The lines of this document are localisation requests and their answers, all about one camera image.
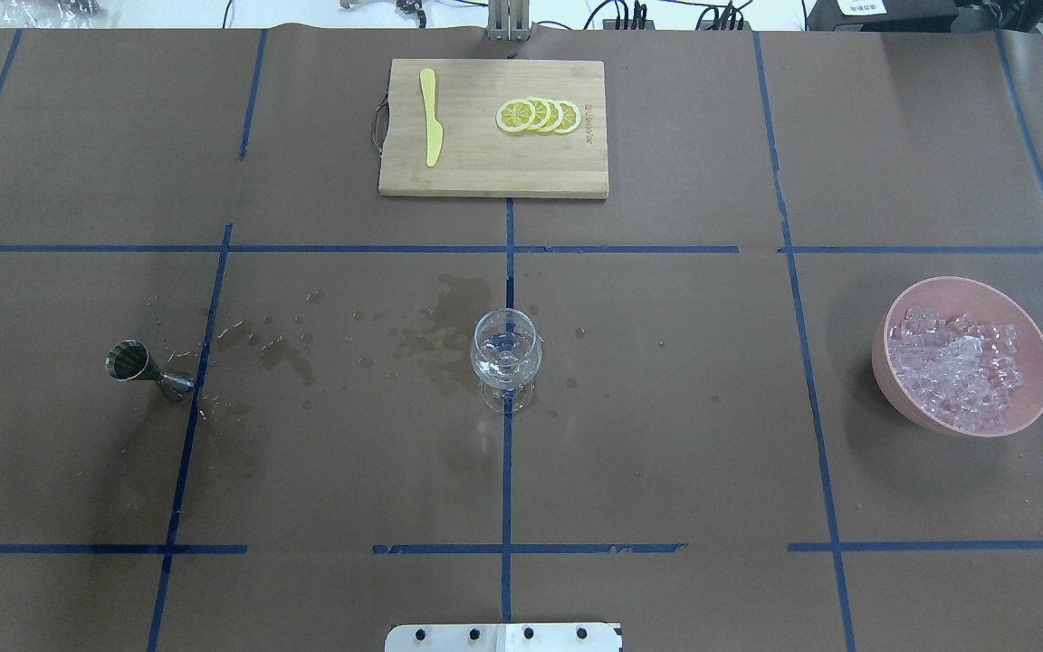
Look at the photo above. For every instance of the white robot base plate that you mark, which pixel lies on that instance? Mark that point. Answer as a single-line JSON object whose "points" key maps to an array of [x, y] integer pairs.
{"points": [[540, 636]]}

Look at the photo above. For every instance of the clear wine glass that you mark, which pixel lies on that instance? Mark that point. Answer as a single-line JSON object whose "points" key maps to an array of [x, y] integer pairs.
{"points": [[506, 354]]}

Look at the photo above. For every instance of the lemon slice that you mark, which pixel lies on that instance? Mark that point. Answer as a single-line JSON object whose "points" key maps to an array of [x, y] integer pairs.
{"points": [[516, 116], [541, 115], [554, 116], [570, 117]]}

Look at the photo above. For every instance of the pile of ice cubes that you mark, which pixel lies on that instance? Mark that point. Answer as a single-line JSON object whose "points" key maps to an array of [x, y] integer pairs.
{"points": [[961, 370]]}

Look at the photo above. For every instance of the steel jigger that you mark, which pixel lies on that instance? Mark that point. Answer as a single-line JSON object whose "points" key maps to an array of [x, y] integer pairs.
{"points": [[130, 360]]}

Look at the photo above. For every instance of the pink bowl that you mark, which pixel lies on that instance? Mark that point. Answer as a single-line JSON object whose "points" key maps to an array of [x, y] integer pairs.
{"points": [[952, 296]]}

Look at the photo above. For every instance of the bamboo cutting board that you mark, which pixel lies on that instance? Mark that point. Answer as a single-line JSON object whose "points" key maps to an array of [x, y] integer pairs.
{"points": [[477, 158]]}

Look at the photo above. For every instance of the aluminium frame post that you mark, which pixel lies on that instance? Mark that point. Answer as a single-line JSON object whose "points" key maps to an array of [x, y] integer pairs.
{"points": [[509, 20]]}

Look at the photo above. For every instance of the yellow plastic knife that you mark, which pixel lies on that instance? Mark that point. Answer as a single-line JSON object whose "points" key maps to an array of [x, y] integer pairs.
{"points": [[434, 129]]}

